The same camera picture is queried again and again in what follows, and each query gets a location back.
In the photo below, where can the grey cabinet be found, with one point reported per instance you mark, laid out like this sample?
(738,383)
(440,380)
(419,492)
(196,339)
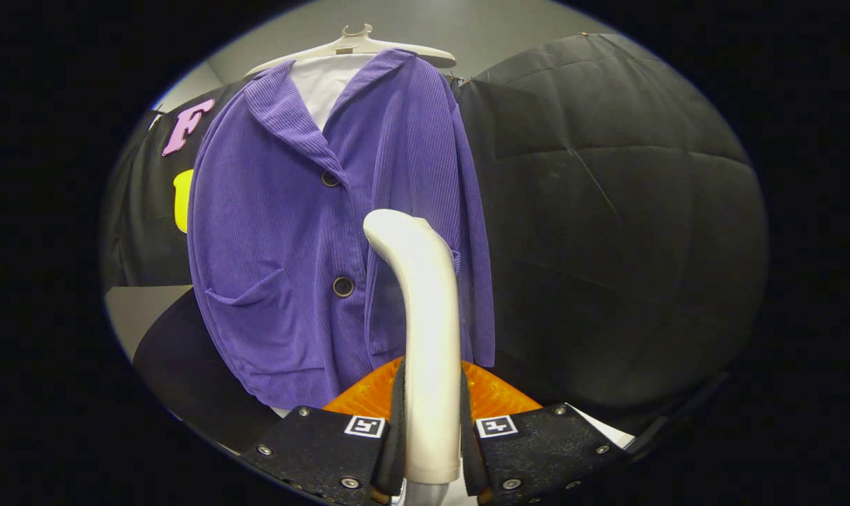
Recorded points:
(179,365)

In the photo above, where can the white paper sheet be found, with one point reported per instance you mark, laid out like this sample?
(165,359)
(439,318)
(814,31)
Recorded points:
(611,430)

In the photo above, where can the black backdrop cloth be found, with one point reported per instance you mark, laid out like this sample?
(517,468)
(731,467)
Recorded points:
(622,246)

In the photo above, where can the white plastic hanger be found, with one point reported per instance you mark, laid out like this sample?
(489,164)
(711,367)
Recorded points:
(351,48)

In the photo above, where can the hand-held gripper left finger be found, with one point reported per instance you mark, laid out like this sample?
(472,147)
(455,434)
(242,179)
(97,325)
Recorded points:
(395,460)

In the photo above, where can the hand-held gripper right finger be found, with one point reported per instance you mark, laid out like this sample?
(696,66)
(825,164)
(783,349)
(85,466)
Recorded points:
(473,460)

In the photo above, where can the white garment steamer head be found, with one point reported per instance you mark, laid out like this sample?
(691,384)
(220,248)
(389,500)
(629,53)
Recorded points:
(430,351)

